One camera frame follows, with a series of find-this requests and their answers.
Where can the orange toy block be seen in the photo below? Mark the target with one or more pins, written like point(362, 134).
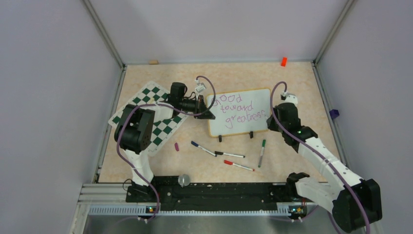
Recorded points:
point(284, 61)

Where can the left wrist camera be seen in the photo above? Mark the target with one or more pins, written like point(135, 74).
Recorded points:
point(200, 88)

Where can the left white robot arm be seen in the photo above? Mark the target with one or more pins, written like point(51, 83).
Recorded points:
point(134, 130)

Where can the purple toy block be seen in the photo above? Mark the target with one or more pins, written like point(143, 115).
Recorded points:
point(334, 113)

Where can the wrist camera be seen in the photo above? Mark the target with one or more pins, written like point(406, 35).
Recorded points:
point(289, 98)
point(200, 88)

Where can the green capped marker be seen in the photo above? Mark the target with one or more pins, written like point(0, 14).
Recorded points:
point(262, 153)

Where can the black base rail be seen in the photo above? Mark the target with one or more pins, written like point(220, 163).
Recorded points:
point(212, 197)

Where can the red capped marker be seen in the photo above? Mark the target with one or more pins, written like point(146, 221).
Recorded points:
point(238, 165)

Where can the black capped marker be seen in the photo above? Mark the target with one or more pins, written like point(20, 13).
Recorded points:
point(228, 154)

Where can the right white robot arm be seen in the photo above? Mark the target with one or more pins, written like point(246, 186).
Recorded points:
point(352, 201)

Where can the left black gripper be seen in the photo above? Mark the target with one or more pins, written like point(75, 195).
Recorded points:
point(200, 107)

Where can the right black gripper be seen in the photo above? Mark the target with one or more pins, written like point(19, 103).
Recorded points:
point(271, 125)

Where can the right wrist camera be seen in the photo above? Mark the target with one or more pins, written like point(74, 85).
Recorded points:
point(289, 98)

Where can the yellow-framed whiteboard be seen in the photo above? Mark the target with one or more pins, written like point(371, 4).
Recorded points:
point(240, 112)

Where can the green white chess mat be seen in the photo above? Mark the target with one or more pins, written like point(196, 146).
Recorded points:
point(163, 130)

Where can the blue capped marker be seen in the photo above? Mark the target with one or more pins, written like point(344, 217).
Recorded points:
point(202, 148)

